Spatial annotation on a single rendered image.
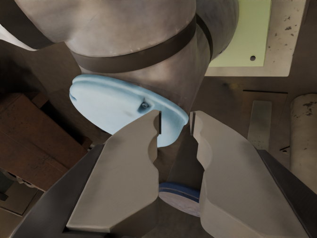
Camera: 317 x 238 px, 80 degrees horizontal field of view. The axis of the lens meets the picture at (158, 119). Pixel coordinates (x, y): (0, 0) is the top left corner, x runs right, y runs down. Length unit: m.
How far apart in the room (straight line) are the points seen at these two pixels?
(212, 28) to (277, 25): 0.16
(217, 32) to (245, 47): 0.10
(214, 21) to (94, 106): 0.18
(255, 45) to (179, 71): 0.21
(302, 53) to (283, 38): 0.38
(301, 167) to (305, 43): 0.38
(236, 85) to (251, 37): 0.54
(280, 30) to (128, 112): 0.32
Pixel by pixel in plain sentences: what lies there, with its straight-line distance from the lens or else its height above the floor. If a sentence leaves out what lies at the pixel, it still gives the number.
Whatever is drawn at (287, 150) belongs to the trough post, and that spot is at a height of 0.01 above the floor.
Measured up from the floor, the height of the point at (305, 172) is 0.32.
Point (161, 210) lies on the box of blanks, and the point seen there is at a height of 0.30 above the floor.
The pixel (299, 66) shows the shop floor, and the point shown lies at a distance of 0.82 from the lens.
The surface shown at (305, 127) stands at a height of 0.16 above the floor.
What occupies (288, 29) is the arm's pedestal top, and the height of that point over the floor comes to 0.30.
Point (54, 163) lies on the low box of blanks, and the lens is 2.01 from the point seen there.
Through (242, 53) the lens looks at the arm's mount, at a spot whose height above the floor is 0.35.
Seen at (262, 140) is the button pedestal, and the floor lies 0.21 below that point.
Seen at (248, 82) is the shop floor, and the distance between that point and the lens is 0.86.
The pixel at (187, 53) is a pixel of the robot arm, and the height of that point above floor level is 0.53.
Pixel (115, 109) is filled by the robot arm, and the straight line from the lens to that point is 0.16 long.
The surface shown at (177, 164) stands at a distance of 1.01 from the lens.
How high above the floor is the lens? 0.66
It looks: 32 degrees down
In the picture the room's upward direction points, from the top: 153 degrees counter-clockwise
